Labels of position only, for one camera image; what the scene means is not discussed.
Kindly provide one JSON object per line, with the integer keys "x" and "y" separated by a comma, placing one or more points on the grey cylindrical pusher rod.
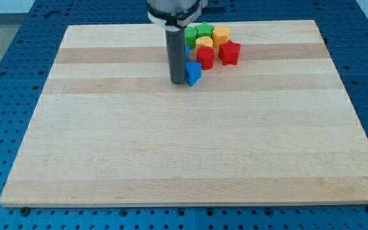
{"x": 175, "y": 41}

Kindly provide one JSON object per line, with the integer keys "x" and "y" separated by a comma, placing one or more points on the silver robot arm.
{"x": 174, "y": 16}

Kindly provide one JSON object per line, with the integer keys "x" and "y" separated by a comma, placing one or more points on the blue block behind rod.
{"x": 187, "y": 53}

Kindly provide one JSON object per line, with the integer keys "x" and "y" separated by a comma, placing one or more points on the green cylinder block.
{"x": 190, "y": 37}

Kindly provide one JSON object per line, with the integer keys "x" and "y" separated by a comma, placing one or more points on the yellow heart block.
{"x": 203, "y": 41}

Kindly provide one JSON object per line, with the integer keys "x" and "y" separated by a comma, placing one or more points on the green star block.
{"x": 204, "y": 29}

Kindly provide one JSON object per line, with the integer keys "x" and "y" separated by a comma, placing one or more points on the red cylinder block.
{"x": 205, "y": 56}

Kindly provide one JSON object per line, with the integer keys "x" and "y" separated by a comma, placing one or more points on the blue triangle block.
{"x": 193, "y": 72}

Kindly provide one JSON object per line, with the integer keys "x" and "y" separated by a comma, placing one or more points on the yellow hexagon block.
{"x": 220, "y": 35}

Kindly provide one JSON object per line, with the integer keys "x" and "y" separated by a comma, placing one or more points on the red star block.
{"x": 229, "y": 52}

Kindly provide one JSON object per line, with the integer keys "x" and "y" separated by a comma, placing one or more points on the light wooden board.
{"x": 111, "y": 130}

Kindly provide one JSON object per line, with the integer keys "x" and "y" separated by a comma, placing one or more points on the blue perforated metal table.
{"x": 24, "y": 70}

